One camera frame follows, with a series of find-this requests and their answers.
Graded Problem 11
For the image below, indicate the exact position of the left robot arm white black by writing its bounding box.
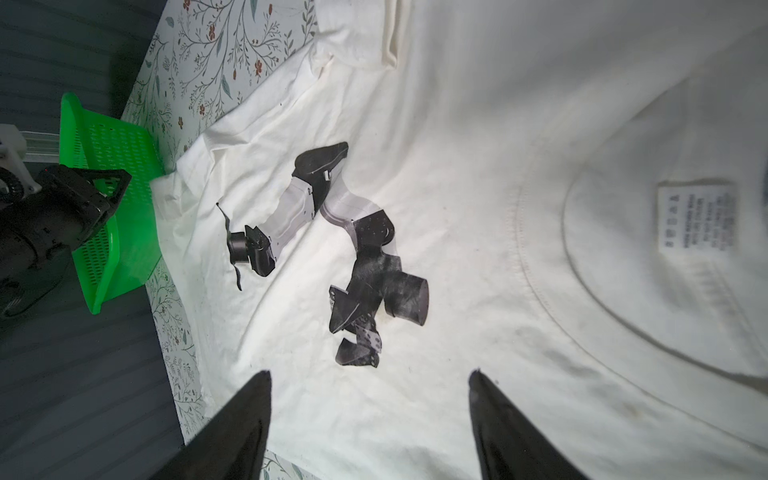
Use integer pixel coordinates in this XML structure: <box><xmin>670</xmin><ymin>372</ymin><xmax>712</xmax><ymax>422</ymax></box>
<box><xmin>1</xmin><ymin>124</ymin><xmax>132</xmax><ymax>319</ymax></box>

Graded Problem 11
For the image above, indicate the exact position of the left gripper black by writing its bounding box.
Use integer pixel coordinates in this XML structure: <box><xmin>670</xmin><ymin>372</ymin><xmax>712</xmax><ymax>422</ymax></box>
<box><xmin>1</xmin><ymin>165</ymin><xmax>132</xmax><ymax>281</ymax></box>

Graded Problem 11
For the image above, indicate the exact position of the green plastic basket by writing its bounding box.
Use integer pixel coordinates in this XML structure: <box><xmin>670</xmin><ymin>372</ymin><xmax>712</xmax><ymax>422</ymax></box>
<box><xmin>59</xmin><ymin>93</ymin><xmax>163</xmax><ymax>314</ymax></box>

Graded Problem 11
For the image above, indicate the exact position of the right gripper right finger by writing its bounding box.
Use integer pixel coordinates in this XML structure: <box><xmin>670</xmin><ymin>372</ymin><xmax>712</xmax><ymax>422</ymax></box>
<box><xmin>469</xmin><ymin>370</ymin><xmax>586</xmax><ymax>480</ymax></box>

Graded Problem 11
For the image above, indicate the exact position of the white printed t-shirt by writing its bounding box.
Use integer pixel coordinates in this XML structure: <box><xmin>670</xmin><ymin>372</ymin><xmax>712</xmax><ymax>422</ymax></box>
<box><xmin>152</xmin><ymin>1</ymin><xmax>767</xmax><ymax>479</ymax></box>

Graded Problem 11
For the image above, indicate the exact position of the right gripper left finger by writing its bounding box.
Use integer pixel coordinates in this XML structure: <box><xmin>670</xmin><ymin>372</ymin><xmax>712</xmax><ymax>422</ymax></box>
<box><xmin>152</xmin><ymin>371</ymin><xmax>272</xmax><ymax>479</ymax></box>

